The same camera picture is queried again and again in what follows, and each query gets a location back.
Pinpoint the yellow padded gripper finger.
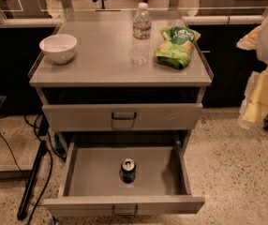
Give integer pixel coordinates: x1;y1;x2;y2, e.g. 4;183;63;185
236;26;261;51
238;67;268;129

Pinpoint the blue pepsi can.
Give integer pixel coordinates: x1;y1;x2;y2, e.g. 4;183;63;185
120;158;136;184

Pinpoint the grey metal drawer cabinet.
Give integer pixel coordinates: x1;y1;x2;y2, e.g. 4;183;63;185
30;11;213;147

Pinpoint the closed grey top drawer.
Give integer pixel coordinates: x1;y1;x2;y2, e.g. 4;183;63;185
42;103;202;132

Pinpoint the open grey middle drawer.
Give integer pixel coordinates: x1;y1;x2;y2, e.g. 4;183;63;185
44;142;205;217

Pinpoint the green snack chip bag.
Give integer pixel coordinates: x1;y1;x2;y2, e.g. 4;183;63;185
154;26;201;69

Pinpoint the clear plastic water bottle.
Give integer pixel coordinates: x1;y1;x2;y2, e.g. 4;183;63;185
132;3;152;66

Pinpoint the white ceramic bowl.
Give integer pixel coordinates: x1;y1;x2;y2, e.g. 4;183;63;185
39;34;78;64

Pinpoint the black power strip bar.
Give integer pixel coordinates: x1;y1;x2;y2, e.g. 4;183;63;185
17;141;47;220

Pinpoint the black floor cable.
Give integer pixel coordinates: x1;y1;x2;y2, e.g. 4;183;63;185
0;106;67;225

